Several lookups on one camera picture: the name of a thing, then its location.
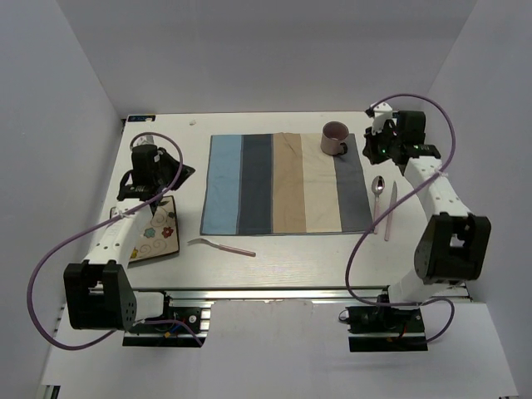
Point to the pink handled spoon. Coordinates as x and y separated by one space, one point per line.
378 186

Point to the striped cloth placemat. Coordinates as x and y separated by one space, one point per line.
282 183

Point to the pink handled fork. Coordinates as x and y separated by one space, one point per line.
222 247

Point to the aluminium table rail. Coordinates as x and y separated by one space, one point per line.
457 293

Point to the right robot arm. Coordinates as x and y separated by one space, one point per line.
452 247

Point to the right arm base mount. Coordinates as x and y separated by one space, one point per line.
384 329

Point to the purple ceramic mug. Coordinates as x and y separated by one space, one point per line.
333 139

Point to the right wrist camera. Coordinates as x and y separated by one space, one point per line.
380 114

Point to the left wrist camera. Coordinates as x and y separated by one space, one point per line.
142 139

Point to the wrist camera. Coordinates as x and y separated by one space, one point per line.
142 139
380 114

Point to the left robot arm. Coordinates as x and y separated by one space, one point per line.
99 295

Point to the pink handled knife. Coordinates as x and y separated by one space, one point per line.
393 201

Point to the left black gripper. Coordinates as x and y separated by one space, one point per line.
185 171

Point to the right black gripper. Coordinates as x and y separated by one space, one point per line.
370 140

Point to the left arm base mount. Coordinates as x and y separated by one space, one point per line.
164 319

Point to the left blue table label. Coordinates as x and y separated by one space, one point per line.
140 118

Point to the square floral plate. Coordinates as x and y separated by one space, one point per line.
160 237

